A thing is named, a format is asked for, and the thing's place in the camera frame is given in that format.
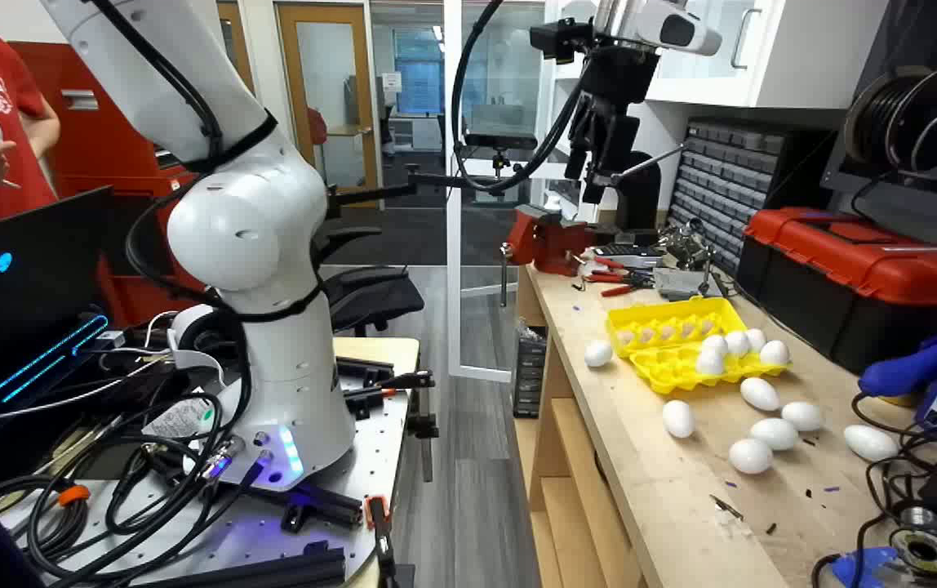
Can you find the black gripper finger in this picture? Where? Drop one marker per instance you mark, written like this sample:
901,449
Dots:
602,175
578,159

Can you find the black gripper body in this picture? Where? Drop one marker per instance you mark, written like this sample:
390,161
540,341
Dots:
619,88

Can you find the white egg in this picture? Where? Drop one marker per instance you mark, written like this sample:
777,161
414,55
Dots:
801,415
756,338
599,353
868,444
776,434
711,372
676,420
712,348
736,341
749,457
776,350
757,392

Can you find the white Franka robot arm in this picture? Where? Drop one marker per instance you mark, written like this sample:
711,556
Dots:
259,216

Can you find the yellow plastic egg tray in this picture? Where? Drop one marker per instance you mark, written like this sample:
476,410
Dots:
656,328

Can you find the black box blue trim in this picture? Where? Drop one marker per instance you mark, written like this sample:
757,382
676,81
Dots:
21,376

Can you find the red bench vise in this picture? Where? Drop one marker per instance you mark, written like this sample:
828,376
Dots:
544,238

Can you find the grey small parts cabinet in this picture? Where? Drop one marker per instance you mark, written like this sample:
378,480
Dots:
734,183

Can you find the black power strip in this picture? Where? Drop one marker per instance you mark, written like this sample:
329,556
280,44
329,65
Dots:
530,376

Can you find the black office chair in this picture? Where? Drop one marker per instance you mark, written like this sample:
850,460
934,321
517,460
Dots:
369,288

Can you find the wooden framed door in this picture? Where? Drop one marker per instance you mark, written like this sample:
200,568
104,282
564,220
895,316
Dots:
329,101

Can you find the red and black toolbox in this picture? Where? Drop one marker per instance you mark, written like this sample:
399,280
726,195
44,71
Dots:
868,280

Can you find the black filament spool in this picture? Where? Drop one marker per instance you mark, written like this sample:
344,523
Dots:
912,119

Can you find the black table clamp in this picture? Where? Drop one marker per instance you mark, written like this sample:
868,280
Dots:
387,386

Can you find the wooden workbench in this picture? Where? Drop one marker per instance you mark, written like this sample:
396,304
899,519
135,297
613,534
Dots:
619,480

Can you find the metal robot mounting table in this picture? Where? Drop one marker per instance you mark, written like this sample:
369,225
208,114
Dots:
374,447

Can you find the blue plastic part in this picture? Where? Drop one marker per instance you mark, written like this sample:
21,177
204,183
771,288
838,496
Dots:
862,571

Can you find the brass tip cleaner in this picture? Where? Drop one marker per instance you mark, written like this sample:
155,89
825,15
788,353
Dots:
926,541

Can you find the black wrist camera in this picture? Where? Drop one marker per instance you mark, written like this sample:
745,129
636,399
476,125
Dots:
564,42

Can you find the white wall cabinet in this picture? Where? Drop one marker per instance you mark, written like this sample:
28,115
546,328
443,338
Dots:
793,51

